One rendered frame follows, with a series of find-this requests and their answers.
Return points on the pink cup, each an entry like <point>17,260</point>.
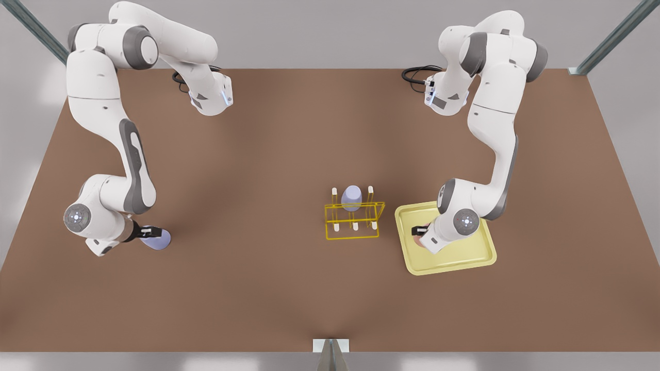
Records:
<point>418,241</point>

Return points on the lavender cup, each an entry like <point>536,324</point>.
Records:
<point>159,239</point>
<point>351,198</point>

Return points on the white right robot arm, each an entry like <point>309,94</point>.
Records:
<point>131,175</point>

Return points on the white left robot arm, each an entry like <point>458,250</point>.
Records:
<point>495,139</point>

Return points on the yellow tray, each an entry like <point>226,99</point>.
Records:
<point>454,252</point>

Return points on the silver frame post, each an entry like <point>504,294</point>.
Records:
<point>36,28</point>
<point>611,38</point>
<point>331,355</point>

